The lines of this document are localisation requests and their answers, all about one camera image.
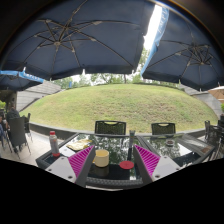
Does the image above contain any glass top wicker table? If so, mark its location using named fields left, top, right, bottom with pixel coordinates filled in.
left=36, top=133, right=145, bottom=189

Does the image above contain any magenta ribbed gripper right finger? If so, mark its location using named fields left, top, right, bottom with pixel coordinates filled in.
left=133, top=145, right=180, bottom=185

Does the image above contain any large navy patio umbrella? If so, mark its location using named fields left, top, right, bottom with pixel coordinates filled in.
left=0, top=0, right=154, bottom=80

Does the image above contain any clear bottle with red cap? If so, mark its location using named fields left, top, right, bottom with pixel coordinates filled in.
left=49, top=131, right=60, bottom=157

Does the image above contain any black wicker chair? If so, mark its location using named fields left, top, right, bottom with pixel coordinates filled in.
left=95, top=120, right=126, bottom=135
left=151, top=122, right=176, bottom=135

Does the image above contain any small ashtray bowl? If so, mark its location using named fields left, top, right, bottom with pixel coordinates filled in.
left=166, top=140, right=174, bottom=147

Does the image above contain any black wicker chair left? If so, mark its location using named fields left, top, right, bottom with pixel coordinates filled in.
left=95, top=120, right=126, bottom=135

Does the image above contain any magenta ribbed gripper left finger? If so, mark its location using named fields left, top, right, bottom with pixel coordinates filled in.
left=46, top=145, right=95, bottom=187

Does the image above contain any umbrella pole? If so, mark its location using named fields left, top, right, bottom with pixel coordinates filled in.
left=127, top=130, right=135, bottom=161

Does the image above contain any dark chair far right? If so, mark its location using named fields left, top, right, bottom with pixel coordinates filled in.
left=205, top=116, right=224, bottom=160

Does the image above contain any yellow paper on table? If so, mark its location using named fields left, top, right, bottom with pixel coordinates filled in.
left=67, top=139, right=91, bottom=151

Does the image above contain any navy patio umbrella right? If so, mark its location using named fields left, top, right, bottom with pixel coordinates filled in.
left=141, top=7, right=224, bottom=91

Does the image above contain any red round lid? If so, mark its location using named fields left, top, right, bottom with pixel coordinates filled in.
left=119, top=161, right=134, bottom=170

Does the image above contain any black wicker chair right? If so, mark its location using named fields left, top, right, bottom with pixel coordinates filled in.
left=151, top=122, right=176, bottom=135

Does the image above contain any seated person far left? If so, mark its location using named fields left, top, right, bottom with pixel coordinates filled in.
left=6, top=107, right=20, bottom=121

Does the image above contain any dark chair far left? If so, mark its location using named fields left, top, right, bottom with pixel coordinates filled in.
left=9, top=117, right=28, bottom=155

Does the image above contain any navy patio umbrella left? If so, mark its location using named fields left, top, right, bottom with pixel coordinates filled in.
left=0, top=70, right=43, bottom=91

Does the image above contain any cream yellow cup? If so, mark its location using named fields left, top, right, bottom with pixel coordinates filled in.
left=94, top=149, right=109, bottom=167

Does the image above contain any dark chair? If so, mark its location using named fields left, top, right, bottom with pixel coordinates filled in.
left=9, top=117, right=28, bottom=155
left=205, top=116, right=224, bottom=160

